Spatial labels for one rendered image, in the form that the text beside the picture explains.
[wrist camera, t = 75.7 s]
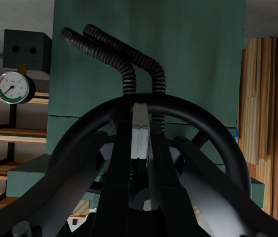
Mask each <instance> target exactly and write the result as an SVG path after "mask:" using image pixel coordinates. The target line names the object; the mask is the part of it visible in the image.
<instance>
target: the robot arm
mask: <svg viewBox="0 0 278 237"><path fill-rule="evenodd" d="M131 158H135V159H137V158H139V159H146V158H147V163H146V167H148V178H149V189H150V201H151V210H150V211H140V210H137V209H133V208H130V207H129V189H130V185H129V183H130V163H131ZM108 159H110V163H109V168H108V172H107V176H106V180H105V183H103V186H102V190H101V194H100V198H99V202H98V206H97V210H96V214H95V215H94V216H92V217H91V218H89V219H88V220H86V221H85V222H84V223H83V224H81V225H80V226H79V227H78V228H77V229H75V230H74V231H73V232H72V233H71V234H70V235H69V236H67V237H211V236H210V235H209V234H208V233H207V232H206V231H205V230H204V229H202V228H201V227H200V226H199V225H198V222H197V219H196V216H195V213H194V210H193V207H192V205H191V201H190V198H191V199H192V201H193V203H194V204H195V206H196V207H197V208H198V210H199V211H200V213H201V214H202V216H203V218H204V219H205V221H206V222H207V224H208V225H209V227H210V228H211V230H212V231H213V233H214V234H215V236H216V237H278V221H277V220H276V219H274V218H273V217H271V216H270V215H269V214H267V213H266V212H264V211H263V210H262V209H261V208H260V207H259V206H258V205H257V204H256V203H255V202H254V201H253V200H252V199H251V198H250V197H249V196H247V195H246V194H245V193H244V192H243V191H242V190H241V189H240V188H239V187H238V186H237V185H236V184H235V183H234V182H233V181H232V180H231V179H230V178H229V177H228V176H227V175H226V174H225V173H224V172H223V171H222V170H220V169H219V168H218V167H217V166H216V165H215V164H214V163H213V162H212V161H211V160H210V159H209V158H208V157H207V156H206V155H205V154H204V153H203V152H202V151H201V150H200V149H199V148H198V147H197V146H196V145H195V144H193V143H192V142H191V141H190V140H189V139H188V138H186V137H184V136H176V137H174V140H170V139H167V138H166V136H165V134H164V133H163V132H162V131H161V127H160V124H159V123H158V122H149V116H148V110H147V105H146V104H145V103H141V104H139V103H134V107H133V120H132V121H129V120H121V121H118V122H117V132H116V134H115V135H110V136H108V134H107V132H104V131H95V132H93V133H92V134H91V135H90V136H88V137H87V138H86V139H85V140H84V141H83V142H82V143H81V144H79V145H78V146H77V147H76V148H75V149H74V150H73V151H71V152H70V153H69V154H68V155H67V156H66V157H65V158H64V159H62V160H61V161H60V162H59V163H58V164H57V165H56V166H55V167H53V168H52V169H51V170H50V171H49V172H48V173H47V174H46V175H44V176H43V177H42V178H41V179H40V180H39V181H38V182H37V183H35V184H34V185H33V186H32V187H31V188H30V189H29V190H28V191H26V192H25V193H24V194H23V195H22V196H21V197H20V198H18V199H17V200H15V201H13V202H11V203H10V204H8V205H6V206H4V207H3V208H1V209H0V237H55V236H56V235H57V234H58V232H59V231H60V229H61V228H62V226H63V225H64V224H65V222H66V221H67V219H68V218H69V217H70V215H71V213H72V212H73V211H74V209H75V208H76V206H77V205H78V203H79V202H80V200H81V199H82V198H83V196H84V195H85V193H86V192H87V190H88V189H89V188H90V186H91V185H92V183H93V182H94V180H95V179H96V178H97V176H98V175H99V173H100V172H101V170H102V169H103V167H104V166H105V165H106V163H107V160H108ZM180 183H181V184H182V186H183V188H181V185H180ZM189 196H190V198H189Z"/></svg>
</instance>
